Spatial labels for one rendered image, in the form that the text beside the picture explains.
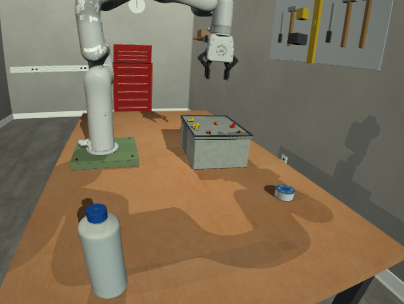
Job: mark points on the white bottle with blue cap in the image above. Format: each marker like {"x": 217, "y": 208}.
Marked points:
{"x": 101, "y": 243}

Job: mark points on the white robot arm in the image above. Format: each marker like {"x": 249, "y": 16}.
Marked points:
{"x": 97, "y": 80}

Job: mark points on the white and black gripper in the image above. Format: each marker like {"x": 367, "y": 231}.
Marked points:
{"x": 219, "y": 48}

